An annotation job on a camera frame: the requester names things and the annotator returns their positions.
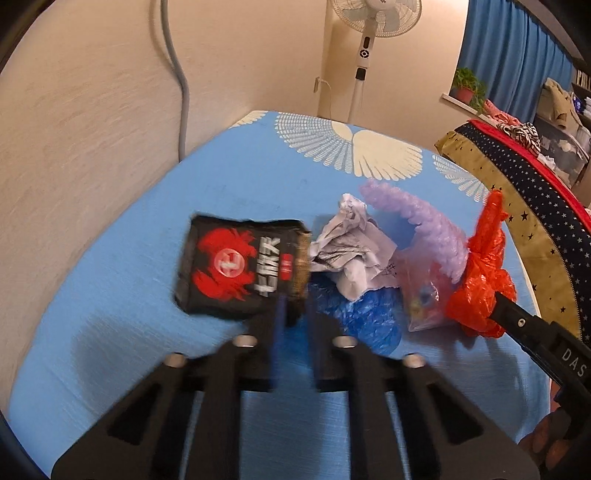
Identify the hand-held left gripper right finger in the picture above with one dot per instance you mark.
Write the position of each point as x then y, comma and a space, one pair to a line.
323, 350

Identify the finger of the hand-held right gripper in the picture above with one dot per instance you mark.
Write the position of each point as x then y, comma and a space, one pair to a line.
517, 316

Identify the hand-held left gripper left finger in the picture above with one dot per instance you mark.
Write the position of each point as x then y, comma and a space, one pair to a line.
277, 332

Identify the red plastic bag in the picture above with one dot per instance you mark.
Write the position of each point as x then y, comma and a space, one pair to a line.
480, 277

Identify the black packet with red crab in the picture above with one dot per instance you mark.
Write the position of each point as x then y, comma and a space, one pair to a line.
231, 267

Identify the purple foam sheet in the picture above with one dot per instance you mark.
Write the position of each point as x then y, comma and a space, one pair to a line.
434, 230

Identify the person's right hand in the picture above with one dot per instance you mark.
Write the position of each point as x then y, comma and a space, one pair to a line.
549, 443

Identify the blue plastic bag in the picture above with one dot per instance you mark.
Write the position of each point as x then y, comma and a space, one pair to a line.
364, 318

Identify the clear small plastic bag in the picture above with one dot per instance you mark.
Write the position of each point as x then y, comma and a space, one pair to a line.
425, 300

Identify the crumpled grey paper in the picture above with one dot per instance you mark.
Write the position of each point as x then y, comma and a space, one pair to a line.
351, 249

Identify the navy star-print bedspread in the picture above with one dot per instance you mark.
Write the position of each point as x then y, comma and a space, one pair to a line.
531, 207

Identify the clear plastic storage box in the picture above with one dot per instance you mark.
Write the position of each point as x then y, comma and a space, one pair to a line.
568, 152

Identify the black white striped cloth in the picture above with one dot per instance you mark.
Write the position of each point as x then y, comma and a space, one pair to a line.
524, 136

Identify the red blanket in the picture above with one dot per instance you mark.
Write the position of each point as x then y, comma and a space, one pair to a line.
489, 129

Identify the pink folded cloth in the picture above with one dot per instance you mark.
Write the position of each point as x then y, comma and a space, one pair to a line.
501, 115

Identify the beige jacket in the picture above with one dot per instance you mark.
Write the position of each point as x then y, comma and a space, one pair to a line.
558, 104

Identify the white window sill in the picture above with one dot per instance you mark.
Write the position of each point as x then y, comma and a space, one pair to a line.
450, 99

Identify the potted green plant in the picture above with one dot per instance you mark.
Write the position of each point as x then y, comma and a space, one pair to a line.
466, 94

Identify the wooden bookshelf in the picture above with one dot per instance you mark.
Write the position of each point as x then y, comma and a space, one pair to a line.
582, 87

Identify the blue curtain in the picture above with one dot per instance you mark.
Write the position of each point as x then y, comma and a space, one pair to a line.
508, 46

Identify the white standing fan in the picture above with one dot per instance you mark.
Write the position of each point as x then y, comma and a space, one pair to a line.
364, 50

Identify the white wall socket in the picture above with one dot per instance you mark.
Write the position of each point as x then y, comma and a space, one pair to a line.
318, 84

